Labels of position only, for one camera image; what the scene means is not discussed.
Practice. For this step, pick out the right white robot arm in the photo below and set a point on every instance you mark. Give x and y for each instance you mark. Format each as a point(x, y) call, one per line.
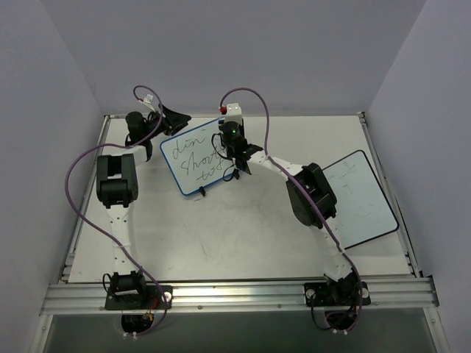
point(312, 199)

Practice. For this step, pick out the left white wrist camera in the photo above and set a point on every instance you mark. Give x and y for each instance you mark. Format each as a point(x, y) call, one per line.
point(147, 102)

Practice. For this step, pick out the aluminium mounting rail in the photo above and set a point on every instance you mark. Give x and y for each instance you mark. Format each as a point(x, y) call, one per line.
point(236, 297)

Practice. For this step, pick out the black framed whiteboard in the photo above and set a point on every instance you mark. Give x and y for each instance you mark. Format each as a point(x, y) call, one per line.
point(363, 211)

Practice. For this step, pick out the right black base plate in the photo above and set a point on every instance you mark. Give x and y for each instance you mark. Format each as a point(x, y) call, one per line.
point(336, 294)

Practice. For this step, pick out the blue framed whiteboard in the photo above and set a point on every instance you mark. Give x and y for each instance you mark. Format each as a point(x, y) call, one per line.
point(195, 156)

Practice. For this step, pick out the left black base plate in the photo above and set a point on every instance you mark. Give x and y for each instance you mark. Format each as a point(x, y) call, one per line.
point(153, 299)

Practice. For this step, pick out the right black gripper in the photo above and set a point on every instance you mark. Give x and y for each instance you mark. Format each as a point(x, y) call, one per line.
point(242, 152)

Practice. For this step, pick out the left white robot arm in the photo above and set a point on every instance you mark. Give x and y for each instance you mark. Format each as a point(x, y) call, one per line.
point(117, 190)

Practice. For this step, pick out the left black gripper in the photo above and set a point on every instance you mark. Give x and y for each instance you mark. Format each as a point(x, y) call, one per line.
point(166, 120)

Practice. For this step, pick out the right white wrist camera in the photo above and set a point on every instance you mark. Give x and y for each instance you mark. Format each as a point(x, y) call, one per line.
point(232, 112)

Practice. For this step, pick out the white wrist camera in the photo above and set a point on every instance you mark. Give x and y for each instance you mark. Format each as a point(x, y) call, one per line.
point(232, 112)
point(147, 102)

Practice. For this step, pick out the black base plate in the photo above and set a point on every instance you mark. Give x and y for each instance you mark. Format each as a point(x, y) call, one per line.
point(336, 294)
point(153, 299)

